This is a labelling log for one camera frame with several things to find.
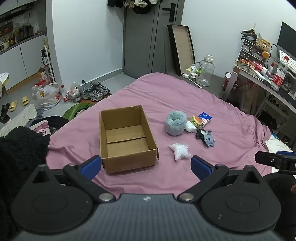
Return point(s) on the pink printed cloth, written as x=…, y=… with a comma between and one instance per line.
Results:
x=41, y=128

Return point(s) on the white cabinet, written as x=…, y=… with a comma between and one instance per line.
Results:
x=20, y=60

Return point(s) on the dark clothes pile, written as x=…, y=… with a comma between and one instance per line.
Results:
x=56, y=121

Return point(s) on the grey sneaker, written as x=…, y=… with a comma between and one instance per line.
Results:
x=92, y=95
x=101, y=88

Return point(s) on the grey desk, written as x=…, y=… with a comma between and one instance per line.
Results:
x=277, y=90

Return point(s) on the pink bed sheet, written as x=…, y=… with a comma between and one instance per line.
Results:
x=161, y=97

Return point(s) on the black framed board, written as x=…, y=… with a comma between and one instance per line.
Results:
x=182, y=46

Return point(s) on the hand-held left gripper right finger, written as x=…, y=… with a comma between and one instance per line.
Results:
x=200, y=168

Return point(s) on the black plush toy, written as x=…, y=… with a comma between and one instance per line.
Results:
x=199, y=134

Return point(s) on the black fleece cloth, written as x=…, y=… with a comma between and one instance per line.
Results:
x=20, y=153

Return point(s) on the clear water jug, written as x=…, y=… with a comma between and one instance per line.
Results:
x=205, y=71

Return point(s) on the white narrow rack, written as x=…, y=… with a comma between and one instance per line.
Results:
x=48, y=62

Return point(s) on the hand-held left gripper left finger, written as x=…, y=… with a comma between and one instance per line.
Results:
x=91, y=167

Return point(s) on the red label bottle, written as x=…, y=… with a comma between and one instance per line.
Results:
x=64, y=93

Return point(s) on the small white box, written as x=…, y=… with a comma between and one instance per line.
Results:
x=186, y=75

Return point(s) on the black monitor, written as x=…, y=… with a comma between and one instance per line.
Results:
x=288, y=39

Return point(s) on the brown cardboard box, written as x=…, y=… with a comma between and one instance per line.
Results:
x=127, y=144

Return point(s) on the green leaf mat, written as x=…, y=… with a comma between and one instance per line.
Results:
x=76, y=111

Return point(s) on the clear plastic bag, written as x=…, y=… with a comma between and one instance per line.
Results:
x=75, y=92

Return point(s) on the yellow slipper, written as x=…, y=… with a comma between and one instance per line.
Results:
x=13, y=106
x=25, y=101

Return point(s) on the blue tissue pack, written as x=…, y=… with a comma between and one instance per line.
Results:
x=205, y=118

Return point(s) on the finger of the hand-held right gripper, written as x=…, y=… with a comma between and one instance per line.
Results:
x=268, y=158

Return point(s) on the white yellow bottle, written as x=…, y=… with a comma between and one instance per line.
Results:
x=192, y=69

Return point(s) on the white red plastic bag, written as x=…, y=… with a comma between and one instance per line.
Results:
x=47, y=96

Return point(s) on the small cardboard carton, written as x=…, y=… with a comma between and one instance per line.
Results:
x=42, y=76

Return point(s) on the light blue fluffy plush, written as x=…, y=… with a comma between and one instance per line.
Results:
x=175, y=124

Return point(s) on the black sandal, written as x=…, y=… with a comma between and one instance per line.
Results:
x=4, y=112

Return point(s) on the white soft pouch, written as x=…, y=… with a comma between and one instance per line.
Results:
x=190, y=127

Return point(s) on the hanging clothes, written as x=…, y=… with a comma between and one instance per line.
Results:
x=138, y=5

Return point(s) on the orange ball lamp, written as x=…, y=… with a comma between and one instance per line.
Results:
x=266, y=54

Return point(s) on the burger plush toy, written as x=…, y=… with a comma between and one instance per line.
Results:
x=196, y=121

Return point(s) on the white towel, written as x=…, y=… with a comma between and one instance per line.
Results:
x=20, y=117

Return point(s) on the wicker basket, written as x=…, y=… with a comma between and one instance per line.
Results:
x=263, y=43

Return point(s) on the grey drawer organizer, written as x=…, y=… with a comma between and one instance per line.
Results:
x=248, y=52

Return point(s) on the white keyboard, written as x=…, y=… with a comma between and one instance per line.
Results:
x=288, y=60

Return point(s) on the shelf of kitchen items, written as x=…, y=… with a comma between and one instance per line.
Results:
x=20, y=30

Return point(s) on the brown paper bag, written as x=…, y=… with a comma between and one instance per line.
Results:
x=251, y=97

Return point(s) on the clear bag of white stuffing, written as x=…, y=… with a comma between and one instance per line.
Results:
x=180, y=151

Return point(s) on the grey plush toy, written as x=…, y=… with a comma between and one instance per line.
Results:
x=209, y=139

